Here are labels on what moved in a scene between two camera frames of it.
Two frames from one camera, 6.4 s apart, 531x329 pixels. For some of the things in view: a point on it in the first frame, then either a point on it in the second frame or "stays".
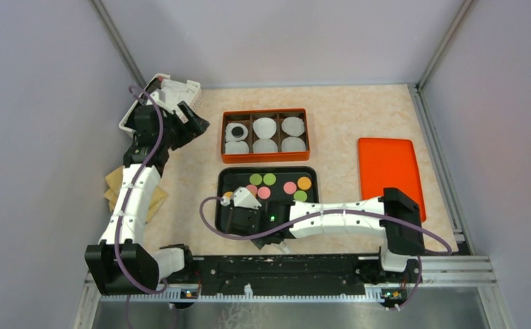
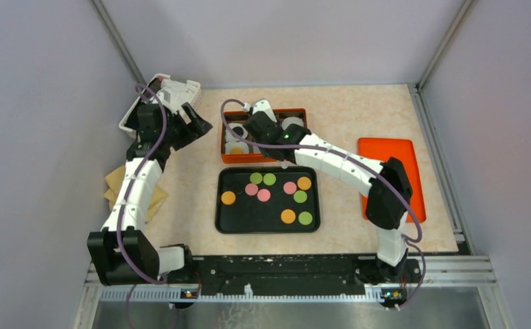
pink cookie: x=263 y=192 stays
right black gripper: x=259 y=242 to x=263 y=152
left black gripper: x=190 y=129 stays
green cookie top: x=269 y=179 stays
